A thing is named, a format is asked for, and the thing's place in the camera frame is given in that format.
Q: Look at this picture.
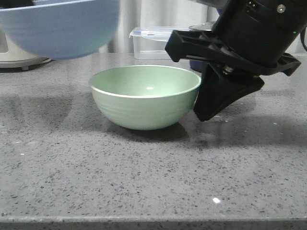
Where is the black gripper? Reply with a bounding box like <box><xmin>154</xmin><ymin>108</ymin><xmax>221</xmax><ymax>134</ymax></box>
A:
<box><xmin>165</xmin><ymin>0</ymin><xmax>307</xmax><ymax>122</ymax></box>

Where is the light green bowl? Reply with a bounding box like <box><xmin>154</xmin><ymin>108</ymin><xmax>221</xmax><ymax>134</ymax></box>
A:
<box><xmin>89</xmin><ymin>65</ymin><xmax>201</xmax><ymax>130</ymax></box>

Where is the blue bowl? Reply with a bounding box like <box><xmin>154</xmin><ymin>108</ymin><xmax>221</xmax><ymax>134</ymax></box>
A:
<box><xmin>0</xmin><ymin>0</ymin><xmax>120</xmax><ymax>60</ymax></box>

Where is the dark blue saucepan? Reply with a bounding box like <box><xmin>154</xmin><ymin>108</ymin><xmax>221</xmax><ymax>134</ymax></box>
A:
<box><xmin>189</xmin><ymin>60</ymin><xmax>203</xmax><ymax>72</ymax></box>

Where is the clear plastic food container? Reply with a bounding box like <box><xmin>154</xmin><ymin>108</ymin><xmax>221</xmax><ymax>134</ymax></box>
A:
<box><xmin>130</xmin><ymin>26</ymin><xmax>189</xmax><ymax>60</ymax></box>

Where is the grey curtain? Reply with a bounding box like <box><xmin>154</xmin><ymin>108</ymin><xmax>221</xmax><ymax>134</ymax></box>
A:
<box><xmin>99</xmin><ymin>0</ymin><xmax>219</xmax><ymax>53</ymax></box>

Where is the white kitchen appliance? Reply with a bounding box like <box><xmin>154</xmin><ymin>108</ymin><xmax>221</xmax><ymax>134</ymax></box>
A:
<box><xmin>0</xmin><ymin>28</ymin><xmax>51</xmax><ymax>70</ymax></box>

